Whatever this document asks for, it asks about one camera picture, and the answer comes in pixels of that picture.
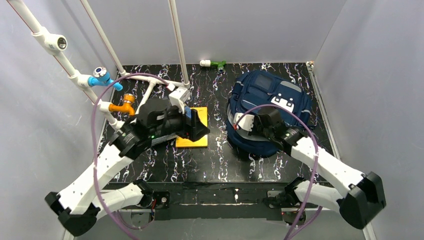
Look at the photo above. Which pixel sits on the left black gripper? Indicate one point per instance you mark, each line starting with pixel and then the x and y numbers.
pixel 191 124

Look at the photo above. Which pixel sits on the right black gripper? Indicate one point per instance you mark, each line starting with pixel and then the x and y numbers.
pixel 261 122

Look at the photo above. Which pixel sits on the navy blue backpack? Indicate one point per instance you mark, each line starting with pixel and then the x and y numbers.
pixel 258 89

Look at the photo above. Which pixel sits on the dark blue hardcover book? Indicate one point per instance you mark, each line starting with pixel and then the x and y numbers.
pixel 162 139

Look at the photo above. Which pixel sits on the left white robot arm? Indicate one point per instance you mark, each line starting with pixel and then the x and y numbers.
pixel 80 205

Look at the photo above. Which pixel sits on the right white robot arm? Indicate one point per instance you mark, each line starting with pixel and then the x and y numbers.
pixel 358 197

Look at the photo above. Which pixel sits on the yellow notebook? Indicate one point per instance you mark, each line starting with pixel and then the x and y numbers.
pixel 203 142

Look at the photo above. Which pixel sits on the green white pipe fitting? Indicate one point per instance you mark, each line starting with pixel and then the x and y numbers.
pixel 220 65

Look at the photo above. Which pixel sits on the orange plastic tap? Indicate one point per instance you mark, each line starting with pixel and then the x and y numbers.
pixel 126 107

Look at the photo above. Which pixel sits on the blue plastic tap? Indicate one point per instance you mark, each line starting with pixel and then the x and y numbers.
pixel 100 77

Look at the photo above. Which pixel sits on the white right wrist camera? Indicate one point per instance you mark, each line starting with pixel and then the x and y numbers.
pixel 243 122

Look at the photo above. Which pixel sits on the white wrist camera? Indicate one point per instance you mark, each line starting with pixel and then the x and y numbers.
pixel 243 122
pixel 178 97

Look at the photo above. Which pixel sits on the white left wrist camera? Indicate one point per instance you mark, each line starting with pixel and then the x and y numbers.
pixel 178 97

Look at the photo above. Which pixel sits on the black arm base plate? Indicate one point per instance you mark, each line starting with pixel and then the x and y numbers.
pixel 225 200

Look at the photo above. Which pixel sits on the white pvc pipe frame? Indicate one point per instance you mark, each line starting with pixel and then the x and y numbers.
pixel 35 90

